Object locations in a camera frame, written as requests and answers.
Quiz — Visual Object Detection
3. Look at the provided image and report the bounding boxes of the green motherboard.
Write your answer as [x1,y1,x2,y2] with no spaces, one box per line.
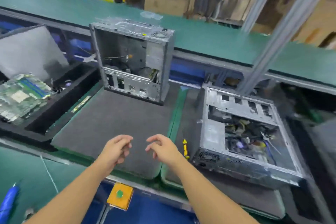
[0,73,53,125]

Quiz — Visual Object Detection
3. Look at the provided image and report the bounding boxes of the person's left forearm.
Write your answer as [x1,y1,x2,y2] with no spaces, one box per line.
[23,161,119,224]

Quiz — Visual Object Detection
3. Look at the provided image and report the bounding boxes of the blue electric screwdriver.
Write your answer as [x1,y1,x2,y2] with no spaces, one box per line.
[0,182,21,224]

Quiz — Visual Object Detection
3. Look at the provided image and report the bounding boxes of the yellow black handled screwdriver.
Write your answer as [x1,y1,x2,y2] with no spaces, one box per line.
[182,138,191,160]

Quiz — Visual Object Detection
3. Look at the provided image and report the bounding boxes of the person's right hand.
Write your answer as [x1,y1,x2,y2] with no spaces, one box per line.
[145,133,184,168]

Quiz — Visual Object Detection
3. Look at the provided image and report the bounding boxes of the long green workbench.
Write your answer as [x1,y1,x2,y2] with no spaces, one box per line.
[0,0,336,88]

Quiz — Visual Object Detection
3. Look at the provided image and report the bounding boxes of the person's left hand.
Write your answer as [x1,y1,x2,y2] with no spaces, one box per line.
[97,134,134,172]

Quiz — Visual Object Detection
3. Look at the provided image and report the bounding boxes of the silver computer case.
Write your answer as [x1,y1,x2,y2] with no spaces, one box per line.
[89,16,175,106]

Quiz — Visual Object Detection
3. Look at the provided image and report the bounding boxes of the clear plastic bag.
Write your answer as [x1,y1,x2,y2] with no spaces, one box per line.
[139,11,165,21]

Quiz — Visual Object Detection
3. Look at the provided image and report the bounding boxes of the thick aluminium frame post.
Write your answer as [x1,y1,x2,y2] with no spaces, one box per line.
[236,0,336,96]

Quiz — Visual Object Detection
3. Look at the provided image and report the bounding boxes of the brown cardboard box black print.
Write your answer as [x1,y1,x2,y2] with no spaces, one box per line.
[143,0,191,18]

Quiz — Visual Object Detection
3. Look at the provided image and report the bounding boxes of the small silver black components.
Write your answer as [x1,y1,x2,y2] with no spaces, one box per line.
[52,78,74,92]

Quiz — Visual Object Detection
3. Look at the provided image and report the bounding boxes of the dark grey computer case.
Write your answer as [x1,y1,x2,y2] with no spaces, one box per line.
[191,85,306,189]

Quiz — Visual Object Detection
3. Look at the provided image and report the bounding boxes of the green memory module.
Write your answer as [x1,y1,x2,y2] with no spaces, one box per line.
[71,95,92,114]

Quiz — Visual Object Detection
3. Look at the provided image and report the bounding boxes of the grey metal panel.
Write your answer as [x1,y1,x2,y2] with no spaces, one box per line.
[0,24,70,83]

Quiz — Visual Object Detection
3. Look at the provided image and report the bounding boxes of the person's right forearm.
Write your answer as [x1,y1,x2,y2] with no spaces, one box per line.
[170,157,259,224]

